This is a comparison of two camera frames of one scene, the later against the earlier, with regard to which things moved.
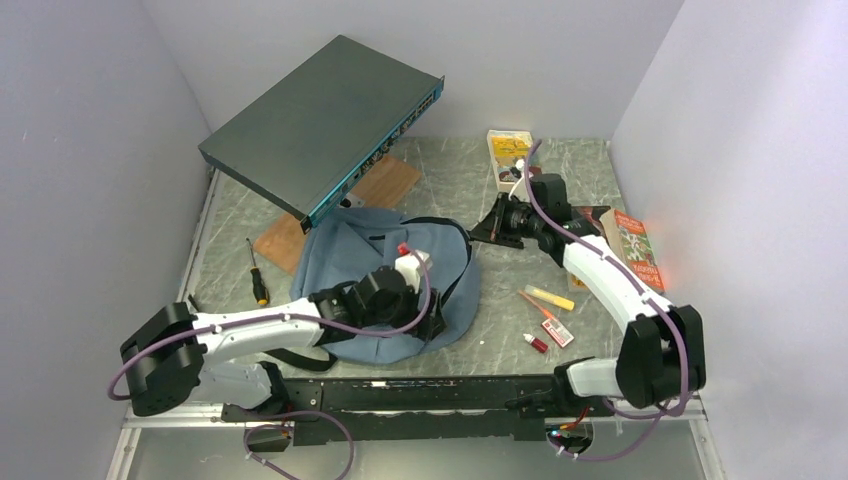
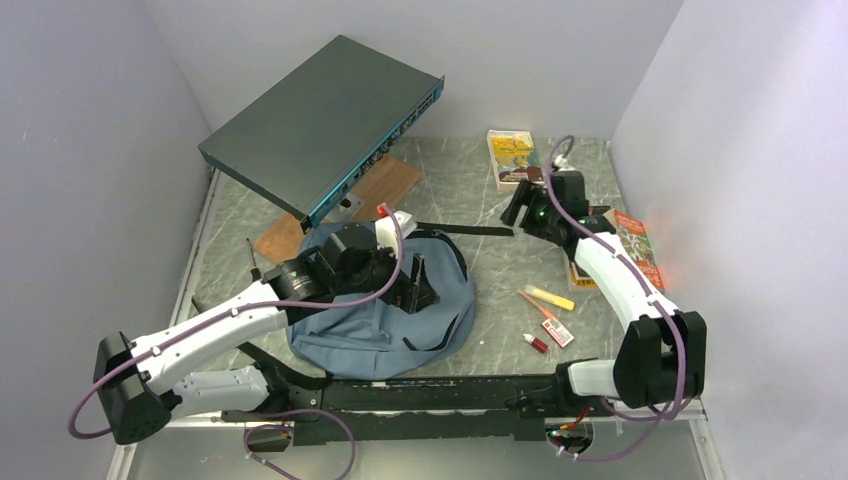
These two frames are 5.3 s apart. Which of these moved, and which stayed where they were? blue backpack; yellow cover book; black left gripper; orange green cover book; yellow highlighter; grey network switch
Moved: black left gripper; blue backpack
Stayed: yellow cover book; grey network switch; yellow highlighter; orange green cover book
